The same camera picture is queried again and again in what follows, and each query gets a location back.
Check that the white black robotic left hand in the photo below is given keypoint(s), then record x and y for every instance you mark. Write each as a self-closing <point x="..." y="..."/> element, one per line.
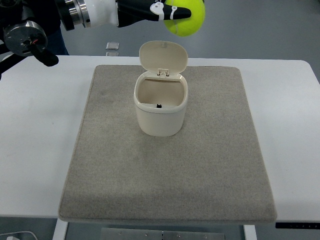
<point x="123" y="13"/>

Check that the yellow-green tennis ball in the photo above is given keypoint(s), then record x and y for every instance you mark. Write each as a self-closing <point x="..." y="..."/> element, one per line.
<point x="187" y="26"/>

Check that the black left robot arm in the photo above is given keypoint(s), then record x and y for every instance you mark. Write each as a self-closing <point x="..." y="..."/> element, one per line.
<point x="23" y="36"/>

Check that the cream lidded plastic box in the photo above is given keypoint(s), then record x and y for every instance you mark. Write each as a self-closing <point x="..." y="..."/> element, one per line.
<point x="161" y="92"/>

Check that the clear plastic floor socket cover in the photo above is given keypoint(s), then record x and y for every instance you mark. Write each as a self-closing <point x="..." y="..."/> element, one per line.
<point x="112" y="46"/>

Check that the person in dark clothes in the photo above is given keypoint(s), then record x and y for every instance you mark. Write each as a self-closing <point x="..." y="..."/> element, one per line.
<point x="55" y="41"/>

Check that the grey felt mat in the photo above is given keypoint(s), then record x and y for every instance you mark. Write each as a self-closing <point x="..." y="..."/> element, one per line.
<point x="211" y="171"/>

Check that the white table leg left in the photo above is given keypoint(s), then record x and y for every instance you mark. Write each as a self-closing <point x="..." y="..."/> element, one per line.
<point x="60" y="230"/>

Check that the white table leg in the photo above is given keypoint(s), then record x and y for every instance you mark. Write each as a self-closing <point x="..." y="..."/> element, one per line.
<point x="60" y="230"/>
<point x="250" y="232"/>

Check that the white device at bottom left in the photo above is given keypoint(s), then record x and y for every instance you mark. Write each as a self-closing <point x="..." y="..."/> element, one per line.
<point x="18" y="235"/>

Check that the white table leg right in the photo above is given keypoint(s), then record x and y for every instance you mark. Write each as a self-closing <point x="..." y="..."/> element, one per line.
<point x="250" y="232"/>

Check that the black table control panel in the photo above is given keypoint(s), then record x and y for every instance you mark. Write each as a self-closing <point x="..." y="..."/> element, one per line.
<point x="298" y="225"/>

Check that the grey metal base plate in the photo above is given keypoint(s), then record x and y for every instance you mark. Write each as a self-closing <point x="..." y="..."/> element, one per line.
<point x="145" y="234"/>

